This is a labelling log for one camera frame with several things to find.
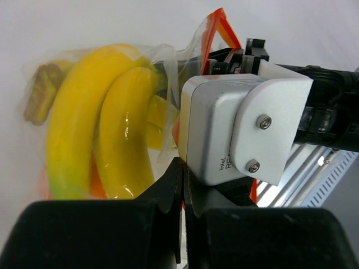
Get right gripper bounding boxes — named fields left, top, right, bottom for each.
left=204, top=39, right=358, bottom=153

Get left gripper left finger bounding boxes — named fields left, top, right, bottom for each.
left=1, top=157, right=183, bottom=268

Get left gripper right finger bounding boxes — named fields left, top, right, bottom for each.
left=183, top=168, right=358, bottom=268

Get clear zip top bag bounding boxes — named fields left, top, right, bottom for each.
left=16, top=7, right=259, bottom=205

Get orange fake fruit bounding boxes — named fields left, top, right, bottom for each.
left=38, top=158, right=107, bottom=200

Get yellow fake bananas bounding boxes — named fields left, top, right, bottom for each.
left=24, top=43, right=180, bottom=200

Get white slotted cable duct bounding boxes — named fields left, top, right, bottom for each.
left=298, top=151, right=358, bottom=208

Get aluminium mounting rail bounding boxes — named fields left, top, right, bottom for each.
left=257, top=144, right=339, bottom=207

